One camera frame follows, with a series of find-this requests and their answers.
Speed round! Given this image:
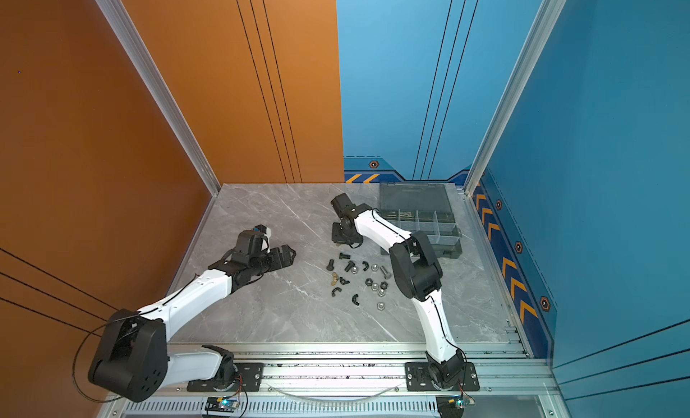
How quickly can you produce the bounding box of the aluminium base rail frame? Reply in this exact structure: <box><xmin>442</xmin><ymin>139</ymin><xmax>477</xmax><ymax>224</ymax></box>
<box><xmin>96</xmin><ymin>339</ymin><xmax>572</xmax><ymax>418</ymax></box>

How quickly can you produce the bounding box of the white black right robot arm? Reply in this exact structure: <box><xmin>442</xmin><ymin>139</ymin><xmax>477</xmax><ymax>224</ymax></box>
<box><xmin>331</xmin><ymin>193</ymin><xmax>468</xmax><ymax>390</ymax></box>

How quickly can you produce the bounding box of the aluminium right corner post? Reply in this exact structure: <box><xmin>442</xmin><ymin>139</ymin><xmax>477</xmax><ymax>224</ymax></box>
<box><xmin>463</xmin><ymin>0</ymin><xmax>567</xmax><ymax>197</ymax></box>

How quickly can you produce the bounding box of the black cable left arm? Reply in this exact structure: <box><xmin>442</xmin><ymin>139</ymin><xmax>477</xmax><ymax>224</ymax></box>
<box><xmin>72</xmin><ymin>309</ymin><xmax>163</xmax><ymax>404</ymax></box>

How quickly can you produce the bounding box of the grey plastic organizer box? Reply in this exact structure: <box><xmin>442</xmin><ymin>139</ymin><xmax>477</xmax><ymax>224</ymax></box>
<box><xmin>379</xmin><ymin>183</ymin><xmax>463</xmax><ymax>259</ymax></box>

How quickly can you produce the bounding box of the silver bolt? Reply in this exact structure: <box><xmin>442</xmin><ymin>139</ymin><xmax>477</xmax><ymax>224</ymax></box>
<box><xmin>380</xmin><ymin>265</ymin><xmax>391</xmax><ymax>280</ymax></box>

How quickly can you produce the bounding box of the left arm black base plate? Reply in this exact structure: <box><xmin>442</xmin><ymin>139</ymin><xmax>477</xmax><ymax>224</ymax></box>
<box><xmin>186</xmin><ymin>362</ymin><xmax>264</xmax><ymax>394</ymax></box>

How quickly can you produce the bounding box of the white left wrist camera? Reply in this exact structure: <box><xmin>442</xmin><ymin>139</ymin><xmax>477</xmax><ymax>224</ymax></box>
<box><xmin>253</xmin><ymin>224</ymin><xmax>271</xmax><ymax>241</ymax></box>

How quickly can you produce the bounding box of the left green circuit board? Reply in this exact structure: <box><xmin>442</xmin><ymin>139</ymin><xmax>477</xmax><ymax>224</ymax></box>
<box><xmin>204</xmin><ymin>396</ymin><xmax>241</xmax><ymax>414</ymax></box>

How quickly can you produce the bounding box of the aluminium left corner post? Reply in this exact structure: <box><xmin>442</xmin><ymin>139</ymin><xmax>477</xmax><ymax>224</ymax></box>
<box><xmin>95</xmin><ymin>0</ymin><xmax>221</xmax><ymax>198</ymax></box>

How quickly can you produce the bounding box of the aluminium corner post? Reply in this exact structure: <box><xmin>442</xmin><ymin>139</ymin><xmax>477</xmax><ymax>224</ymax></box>
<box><xmin>95</xmin><ymin>0</ymin><xmax>221</xmax><ymax>198</ymax></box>
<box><xmin>463</xmin><ymin>0</ymin><xmax>567</xmax><ymax>197</ymax></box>

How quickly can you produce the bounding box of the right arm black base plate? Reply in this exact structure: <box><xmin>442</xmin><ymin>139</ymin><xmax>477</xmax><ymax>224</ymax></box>
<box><xmin>404</xmin><ymin>362</ymin><xmax>481</xmax><ymax>392</ymax></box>

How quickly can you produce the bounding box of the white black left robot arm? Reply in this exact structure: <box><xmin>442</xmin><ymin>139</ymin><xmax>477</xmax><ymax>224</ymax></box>
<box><xmin>87</xmin><ymin>225</ymin><xmax>296</xmax><ymax>402</ymax></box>

